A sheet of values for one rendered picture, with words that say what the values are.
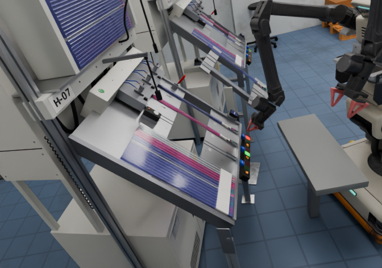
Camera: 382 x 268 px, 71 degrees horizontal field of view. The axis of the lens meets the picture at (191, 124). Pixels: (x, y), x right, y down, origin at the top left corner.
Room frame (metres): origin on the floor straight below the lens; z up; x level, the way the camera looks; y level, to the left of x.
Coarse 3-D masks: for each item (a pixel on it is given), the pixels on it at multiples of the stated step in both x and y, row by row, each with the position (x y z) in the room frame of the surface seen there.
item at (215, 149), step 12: (228, 120) 1.32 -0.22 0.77; (228, 132) 1.21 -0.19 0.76; (204, 144) 1.06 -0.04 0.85; (216, 144) 1.09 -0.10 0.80; (228, 144) 1.12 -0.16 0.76; (204, 156) 0.98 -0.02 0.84; (216, 156) 1.00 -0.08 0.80; (228, 156) 1.03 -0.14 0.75; (228, 168) 0.95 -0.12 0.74; (204, 204) 0.73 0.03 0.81; (228, 216) 0.71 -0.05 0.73
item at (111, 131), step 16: (160, 80) 1.42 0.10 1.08; (96, 112) 1.01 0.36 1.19; (112, 112) 1.05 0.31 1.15; (128, 112) 1.08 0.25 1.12; (160, 112) 1.16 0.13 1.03; (176, 112) 1.21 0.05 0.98; (80, 128) 0.91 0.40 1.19; (96, 128) 0.93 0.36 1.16; (112, 128) 0.96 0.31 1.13; (128, 128) 0.99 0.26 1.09; (160, 128) 1.06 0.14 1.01; (96, 144) 0.86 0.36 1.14; (112, 144) 0.88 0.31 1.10
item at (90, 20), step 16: (48, 0) 0.96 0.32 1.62; (64, 0) 1.03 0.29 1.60; (80, 0) 1.12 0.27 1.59; (96, 0) 1.22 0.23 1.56; (112, 0) 1.34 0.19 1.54; (64, 16) 1.00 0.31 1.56; (80, 16) 1.08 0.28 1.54; (96, 16) 1.18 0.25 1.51; (112, 16) 1.29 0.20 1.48; (128, 16) 1.44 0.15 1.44; (64, 32) 0.97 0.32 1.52; (80, 32) 1.04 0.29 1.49; (96, 32) 1.13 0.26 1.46; (112, 32) 1.24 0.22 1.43; (80, 48) 1.00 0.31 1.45; (96, 48) 1.09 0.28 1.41; (80, 64) 0.97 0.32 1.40
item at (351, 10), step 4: (348, 8) 1.27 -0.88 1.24; (352, 8) 1.27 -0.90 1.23; (348, 12) 1.25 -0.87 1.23; (352, 12) 1.26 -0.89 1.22; (356, 12) 1.26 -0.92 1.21; (348, 16) 1.25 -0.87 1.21; (352, 16) 1.24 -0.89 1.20; (344, 20) 1.26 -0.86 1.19; (348, 20) 1.25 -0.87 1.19; (340, 24) 1.32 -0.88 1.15; (344, 24) 1.27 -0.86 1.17; (348, 24) 1.26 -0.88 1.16; (352, 28) 1.23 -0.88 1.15
